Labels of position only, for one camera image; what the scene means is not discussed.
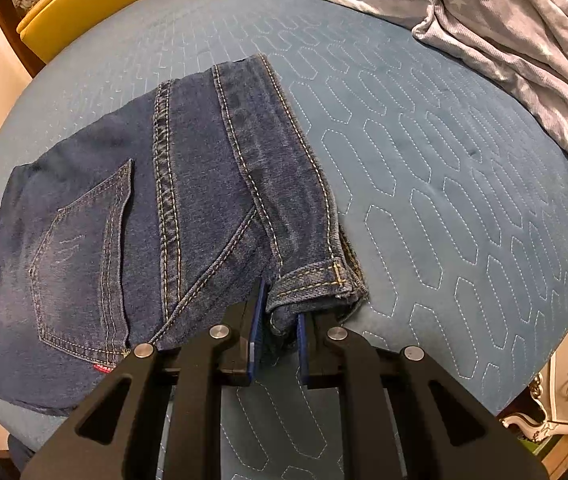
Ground grey star print blanket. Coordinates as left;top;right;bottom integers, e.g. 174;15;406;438
258;0;568;206

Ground blue quilted bed cover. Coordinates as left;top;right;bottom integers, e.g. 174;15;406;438
0;0;568;480

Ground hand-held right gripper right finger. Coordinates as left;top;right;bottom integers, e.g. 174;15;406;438
296;310;549;480

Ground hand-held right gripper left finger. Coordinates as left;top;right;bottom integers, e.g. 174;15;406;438
20;278;269;480

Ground yellow chair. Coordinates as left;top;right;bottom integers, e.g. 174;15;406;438
16;0;175;63

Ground brown wooden door frame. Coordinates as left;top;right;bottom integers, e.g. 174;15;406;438
0;0;46;75

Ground blue denim pants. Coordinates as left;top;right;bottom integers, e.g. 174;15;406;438
0;54;371;417

